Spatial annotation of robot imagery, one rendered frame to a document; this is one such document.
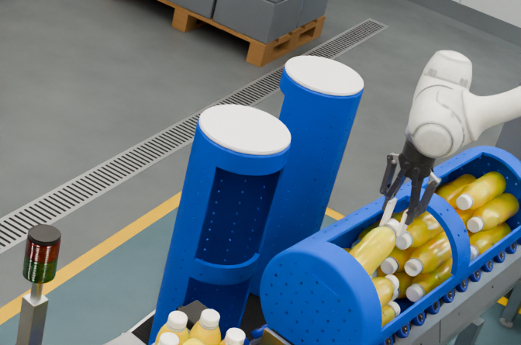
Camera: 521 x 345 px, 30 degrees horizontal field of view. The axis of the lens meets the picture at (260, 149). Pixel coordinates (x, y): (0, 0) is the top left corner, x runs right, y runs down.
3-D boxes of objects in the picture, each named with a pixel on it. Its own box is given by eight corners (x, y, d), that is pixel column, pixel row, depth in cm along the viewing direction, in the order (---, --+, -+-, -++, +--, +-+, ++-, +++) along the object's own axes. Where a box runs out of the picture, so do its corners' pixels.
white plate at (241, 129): (180, 116, 284) (179, 119, 285) (249, 161, 271) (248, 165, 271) (242, 96, 304) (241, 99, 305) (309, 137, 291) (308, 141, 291)
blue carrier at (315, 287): (508, 261, 277) (558, 186, 261) (334, 398, 212) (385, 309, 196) (430, 201, 288) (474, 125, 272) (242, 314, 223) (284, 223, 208)
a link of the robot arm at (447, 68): (409, 101, 213) (404, 125, 202) (432, 37, 206) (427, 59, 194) (457, 116, 212) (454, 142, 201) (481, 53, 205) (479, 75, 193)
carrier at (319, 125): (300, 260, 391) (230, 248, 387) (359, 67, 348) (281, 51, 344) (305, 305, 366) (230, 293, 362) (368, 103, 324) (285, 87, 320)
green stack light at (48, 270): (62, 276, 191) (65, 257, 188) (36, 288, 186) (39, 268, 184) (41, 260, 194) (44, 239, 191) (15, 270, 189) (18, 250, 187)
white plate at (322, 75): (359, 63, 347) (358, 67, 348) (284, 49, 343) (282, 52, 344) (368, 99, 323) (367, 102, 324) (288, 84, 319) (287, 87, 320)
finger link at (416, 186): (421, 163, 215) (426, 165, 214) (414, 208, 219) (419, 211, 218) (412, 167, 212) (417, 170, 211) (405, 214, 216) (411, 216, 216)
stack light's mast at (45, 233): (58, 300, 194) (68, 236, 186) (32, 312, 189) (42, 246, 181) (38, 283, 197) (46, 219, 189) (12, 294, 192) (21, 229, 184)
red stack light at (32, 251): (65, 256, 188) (67, 239, 187) (39, 267, 184) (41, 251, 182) (44, 239, 191) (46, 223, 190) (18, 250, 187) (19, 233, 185)
